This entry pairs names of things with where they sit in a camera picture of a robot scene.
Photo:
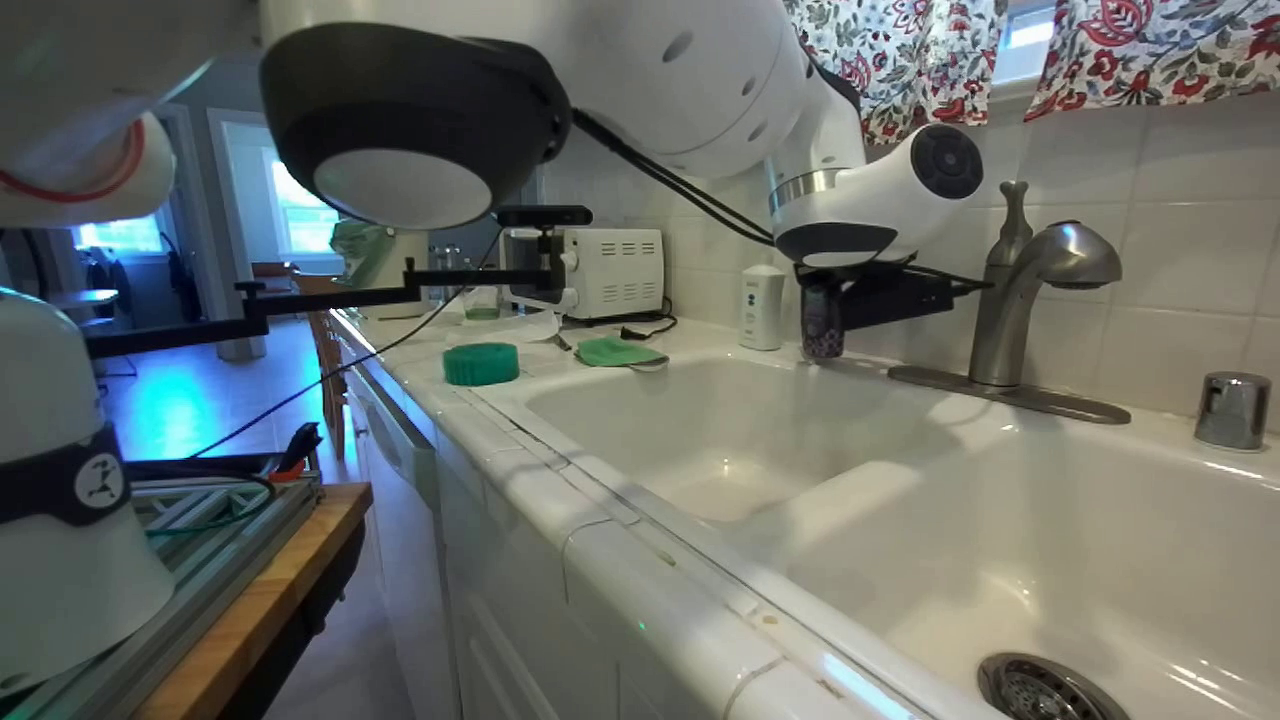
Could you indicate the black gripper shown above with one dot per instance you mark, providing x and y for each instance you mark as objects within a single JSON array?
[{"x": 892, "y": 304}]

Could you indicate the purple floral soap bottle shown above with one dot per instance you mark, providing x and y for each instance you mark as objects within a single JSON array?
[{"x": 822, "y": 335}]

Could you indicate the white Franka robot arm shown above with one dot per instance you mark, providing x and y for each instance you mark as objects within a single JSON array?
[{"x": 666, "y": 64}]

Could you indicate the white double basin sink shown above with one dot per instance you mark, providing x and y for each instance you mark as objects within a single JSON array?
[{"x": 735, "y": 424}]

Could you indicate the metal sink drain strainer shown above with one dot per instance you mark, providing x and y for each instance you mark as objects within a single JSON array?
[{"x": 1046, "y": 688}]

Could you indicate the brushed metal kitchen faucet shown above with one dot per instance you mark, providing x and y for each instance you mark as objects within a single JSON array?
[{"x": 1006, "y": 321}]

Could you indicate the white soap pump dispenser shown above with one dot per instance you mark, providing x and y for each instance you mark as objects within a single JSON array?
[{"x": 762, "y": 309}]

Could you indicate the green scrubbing cloth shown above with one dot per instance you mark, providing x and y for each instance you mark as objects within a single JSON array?
[{"x": 622, "y": 354}]

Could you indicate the white toaster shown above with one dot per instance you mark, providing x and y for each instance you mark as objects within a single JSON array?
[{"x": 612, "y": 275}]

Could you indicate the bright kitchen window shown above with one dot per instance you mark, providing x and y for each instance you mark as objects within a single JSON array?
[{"x": 1025, "y": 35}]

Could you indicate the white plate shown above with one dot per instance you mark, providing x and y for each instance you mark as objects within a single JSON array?
[{"x": 515, "y": 321}]

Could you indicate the green round sponge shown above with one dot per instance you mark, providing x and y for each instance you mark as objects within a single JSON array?
[{"x": 483, "y": 365}]

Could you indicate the white lower cabinets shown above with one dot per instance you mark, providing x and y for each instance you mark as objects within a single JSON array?
[{"x": 532, "y": 627}]

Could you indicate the green stand mixer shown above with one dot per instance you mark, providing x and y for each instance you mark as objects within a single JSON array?
[{"x": 384, "y": 254}]

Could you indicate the black red clamp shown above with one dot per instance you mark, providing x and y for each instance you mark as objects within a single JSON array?
[{"x": 285, "y": 453}]

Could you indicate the white glass door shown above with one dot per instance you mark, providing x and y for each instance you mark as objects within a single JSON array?
[{"x": 237, "y": 186}]

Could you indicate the wooden board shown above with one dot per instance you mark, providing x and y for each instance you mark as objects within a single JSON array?
[{"x": 254, "y": 612}]

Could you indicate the black stereo camera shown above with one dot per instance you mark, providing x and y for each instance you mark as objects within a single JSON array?
[{"x": 542, "y": 214}]

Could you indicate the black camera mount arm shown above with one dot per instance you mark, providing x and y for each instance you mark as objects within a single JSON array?
[{"x": 275, "y": 300}]

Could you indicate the metal base plate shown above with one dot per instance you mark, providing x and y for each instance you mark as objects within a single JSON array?
[{"x": 221, "y": 527}]

